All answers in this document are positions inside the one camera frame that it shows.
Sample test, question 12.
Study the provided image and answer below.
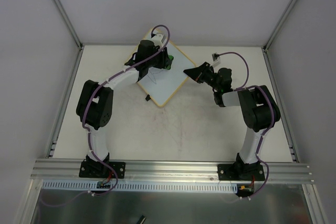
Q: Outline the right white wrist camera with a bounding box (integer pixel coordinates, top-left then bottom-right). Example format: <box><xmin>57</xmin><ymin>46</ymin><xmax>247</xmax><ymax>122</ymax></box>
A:
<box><xmin>211</xmin><ymin>52</ymin><xmax>221</xmax><ymax>67</ymax></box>

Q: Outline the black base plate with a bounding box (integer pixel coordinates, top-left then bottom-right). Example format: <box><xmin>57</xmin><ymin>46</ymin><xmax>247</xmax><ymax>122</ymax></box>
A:
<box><xmin>217</xmin><ymin>162</ymin><xmax>265</xmax><ymax>182</ymax></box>
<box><xmin>79</xmin><ymin>155</ymin><xmax>126</xmax><ymax>179</ymax></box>

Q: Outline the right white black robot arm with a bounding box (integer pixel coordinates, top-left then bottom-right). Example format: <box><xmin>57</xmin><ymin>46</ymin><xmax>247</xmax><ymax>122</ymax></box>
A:
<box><xmin>183</xmin><ymin>62</ymin><xmax>281</xmax><ymax>181</ymax></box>

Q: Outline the aluminium frame post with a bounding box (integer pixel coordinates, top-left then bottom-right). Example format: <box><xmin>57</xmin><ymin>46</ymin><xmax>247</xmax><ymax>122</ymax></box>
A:
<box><xmin>39</xmin><ymin>0</ymin><xmax>85</xmax><ymax>50</ymax></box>
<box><xmin>262</xmin><ymin>0</ymin><xmax>316</xmax><ymax>51</ymax></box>

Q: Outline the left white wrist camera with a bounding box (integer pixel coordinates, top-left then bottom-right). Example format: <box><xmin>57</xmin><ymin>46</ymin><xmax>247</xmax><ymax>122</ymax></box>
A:
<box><xmin>151</xmin><ymin>33</ymin><xmax>166</xmax><ymax>48</ymax></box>

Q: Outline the aluminium mounting rail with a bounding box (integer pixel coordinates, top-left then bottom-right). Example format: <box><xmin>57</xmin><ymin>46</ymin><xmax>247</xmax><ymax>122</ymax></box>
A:
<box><xmin>30</xmin><ymin>158</ymin><xmax>315</xmax><ymax>184</ymax></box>

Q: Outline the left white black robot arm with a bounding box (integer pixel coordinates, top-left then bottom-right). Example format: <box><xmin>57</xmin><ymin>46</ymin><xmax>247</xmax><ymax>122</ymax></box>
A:
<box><xmin>76</xmin><ymin>34</ymin><xmax>174</xmax><ymax>177</ymax></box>

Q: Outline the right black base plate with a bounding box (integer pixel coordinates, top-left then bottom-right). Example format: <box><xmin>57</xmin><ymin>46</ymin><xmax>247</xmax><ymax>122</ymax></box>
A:
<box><xmin>217</xmin><ymin>162</ymin><xmax>265</xmax><ymax>182</ymax></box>

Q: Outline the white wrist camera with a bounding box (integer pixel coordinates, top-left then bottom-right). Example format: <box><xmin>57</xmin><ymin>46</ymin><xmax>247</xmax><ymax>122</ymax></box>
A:
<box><xmin>151</xmin><ymin>33</ymin><xmax>166</xmax><ymax>48</ymax></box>
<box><xmin>211</xmin><ymin>52</ymin><xmax>221</xmax><ymax>67</ymax></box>

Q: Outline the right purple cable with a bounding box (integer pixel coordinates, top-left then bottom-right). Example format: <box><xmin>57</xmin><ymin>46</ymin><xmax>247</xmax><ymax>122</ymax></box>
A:
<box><xmin>219</xmin><ymin>50</ymin><xmax>278</xmax><ymax>201</ymax></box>

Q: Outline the right aluminium frame post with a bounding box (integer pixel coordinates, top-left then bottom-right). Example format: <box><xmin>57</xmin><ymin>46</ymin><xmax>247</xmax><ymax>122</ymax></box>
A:
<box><xmin>262</xmin><ymin>0</ymin><xmax>316</xmax><ymax>51</ymax></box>

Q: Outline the left aluminium frame post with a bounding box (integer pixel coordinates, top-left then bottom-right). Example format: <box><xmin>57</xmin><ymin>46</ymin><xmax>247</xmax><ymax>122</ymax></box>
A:
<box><xmin>39</xmin><ymin>0</ymin><xmax>85</xmax><ymax>50</ymax></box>

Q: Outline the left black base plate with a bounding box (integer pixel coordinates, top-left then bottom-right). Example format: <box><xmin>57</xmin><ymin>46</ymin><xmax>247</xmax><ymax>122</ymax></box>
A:
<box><xmin>79</xmin><ymin>155</ymin><xmax>126</xmax><ymax>179</ymax></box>

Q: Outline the white whiteboard with yellow frame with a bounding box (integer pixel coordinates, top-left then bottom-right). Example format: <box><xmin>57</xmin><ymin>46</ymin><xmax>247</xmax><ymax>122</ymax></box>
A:
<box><xmin>122</xmin><ymin>26</ymin><xmax>195</xmax><ymax>106</ymax></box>

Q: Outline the green whiteboard eraser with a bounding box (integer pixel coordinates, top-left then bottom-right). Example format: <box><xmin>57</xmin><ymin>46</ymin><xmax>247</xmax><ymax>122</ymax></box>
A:
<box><xmin>165</xmin><ymin>55</ymin><xmax>174</xmax><ymax>70</ymax></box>

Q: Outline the white slotted cable duct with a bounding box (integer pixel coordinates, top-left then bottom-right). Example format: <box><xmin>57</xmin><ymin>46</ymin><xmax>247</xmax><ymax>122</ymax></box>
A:
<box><xmin>41</xmin><ymin>179</ymin><xmax>238</xmax><ymax>194</ymax></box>

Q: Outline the small black object at bottom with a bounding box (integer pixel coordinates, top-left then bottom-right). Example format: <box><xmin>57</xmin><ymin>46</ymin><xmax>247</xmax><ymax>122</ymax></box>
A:
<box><xmin>136</xmin><ymin>215</ymin><xmax>146</xmax><ymax>224</ymax></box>

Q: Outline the black whiteboard clip lower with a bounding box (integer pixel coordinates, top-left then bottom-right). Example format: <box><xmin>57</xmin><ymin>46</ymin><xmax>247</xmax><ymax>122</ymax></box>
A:
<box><xmin>145</xmin><ymin>94</ymin><xmax>151</xmax><ymax>101</ymax></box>

